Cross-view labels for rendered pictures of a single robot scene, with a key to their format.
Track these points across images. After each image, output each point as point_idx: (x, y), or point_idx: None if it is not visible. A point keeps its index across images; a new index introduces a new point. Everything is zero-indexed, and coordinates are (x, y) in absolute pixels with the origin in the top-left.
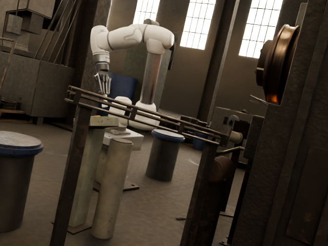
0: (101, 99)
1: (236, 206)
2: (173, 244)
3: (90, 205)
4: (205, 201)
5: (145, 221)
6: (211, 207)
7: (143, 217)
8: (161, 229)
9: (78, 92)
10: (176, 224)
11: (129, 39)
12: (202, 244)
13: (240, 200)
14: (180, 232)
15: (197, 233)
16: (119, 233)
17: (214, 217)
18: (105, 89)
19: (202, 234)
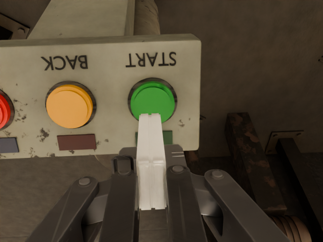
0: (118, 153)
1: (301, 187)
2: (211, 98)
3: None
4: (244, 176)
5: (261, 27)
6: (241, 179)
7: (277, 13)
8: (249, 64)
9: None
10: (294, 68)
11: None
12: (226, 132)
13: (304, 199)
14: (266, 86)
15: (231, 133)
16: (169, 29)
17: (236, 173)
18: (169, 239)
19: (230, 141)
